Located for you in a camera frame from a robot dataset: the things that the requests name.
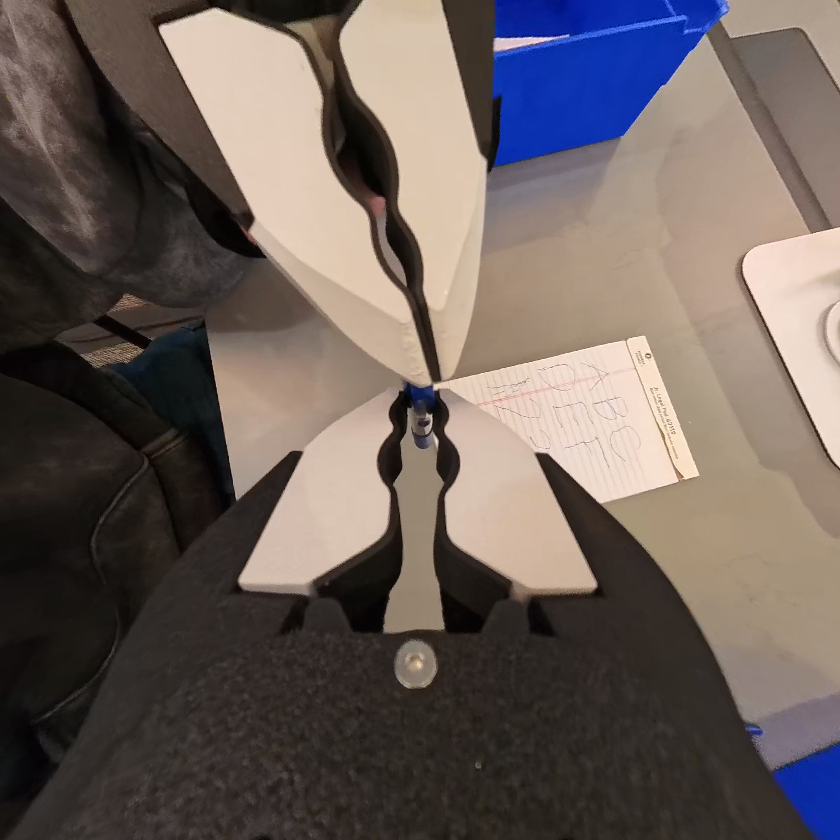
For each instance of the white lined notepad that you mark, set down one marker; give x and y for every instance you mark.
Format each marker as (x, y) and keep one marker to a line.
(590, 420)

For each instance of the blue plastic object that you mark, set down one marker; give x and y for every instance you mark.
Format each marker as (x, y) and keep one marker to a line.
(817, 810)

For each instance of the blue pen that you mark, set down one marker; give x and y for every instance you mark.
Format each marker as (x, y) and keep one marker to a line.
(420, 420)

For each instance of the blue plastic bin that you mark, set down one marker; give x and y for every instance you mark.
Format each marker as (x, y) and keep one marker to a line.
(577, 92)

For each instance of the person's leg in jeans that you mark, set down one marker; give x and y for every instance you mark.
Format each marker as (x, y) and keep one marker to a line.
(177, 394)

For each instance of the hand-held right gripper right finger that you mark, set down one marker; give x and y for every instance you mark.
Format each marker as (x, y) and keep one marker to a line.
(512, 512)

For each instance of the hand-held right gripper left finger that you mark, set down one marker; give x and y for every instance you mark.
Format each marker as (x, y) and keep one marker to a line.
(328, 512)

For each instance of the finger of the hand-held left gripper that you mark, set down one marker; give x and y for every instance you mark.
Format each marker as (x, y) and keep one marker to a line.
(433, 131)
(275, 144)

